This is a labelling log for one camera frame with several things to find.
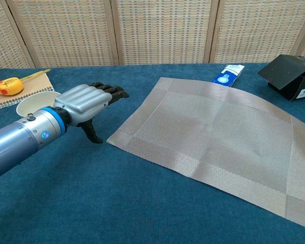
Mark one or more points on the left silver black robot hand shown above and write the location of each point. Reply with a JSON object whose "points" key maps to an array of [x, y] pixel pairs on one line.
{"points": [[84, 101]]}

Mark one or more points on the white bowl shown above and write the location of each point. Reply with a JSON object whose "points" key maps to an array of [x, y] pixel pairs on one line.
{"points": [[38, 103]]}

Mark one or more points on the grey woven placemat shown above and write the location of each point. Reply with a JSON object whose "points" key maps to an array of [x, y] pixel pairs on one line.
{"points": [[218, 142]]}

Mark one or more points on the kraft spiral notebook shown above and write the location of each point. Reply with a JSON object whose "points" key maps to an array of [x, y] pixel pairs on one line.
{"points": [[33, 85]]}

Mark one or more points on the yellow tape measure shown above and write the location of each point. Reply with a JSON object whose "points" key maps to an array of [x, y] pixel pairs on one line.
{"points": [[8, 86]]}

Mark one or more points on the blue felt table cover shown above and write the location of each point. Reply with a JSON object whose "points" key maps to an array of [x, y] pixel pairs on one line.
{"points": [[117, 198]]}

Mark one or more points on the woven bamboo folding screen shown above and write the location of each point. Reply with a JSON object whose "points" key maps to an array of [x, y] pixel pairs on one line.
{"points": [[162, 30]]}

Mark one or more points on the blue white toothpaste box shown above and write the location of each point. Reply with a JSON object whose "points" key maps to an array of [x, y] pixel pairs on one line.
{"points": [[227, 76]]}

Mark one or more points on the black cardboard box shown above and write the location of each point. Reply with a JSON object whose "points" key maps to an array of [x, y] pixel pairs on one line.
{"points": [[282, 71]]}

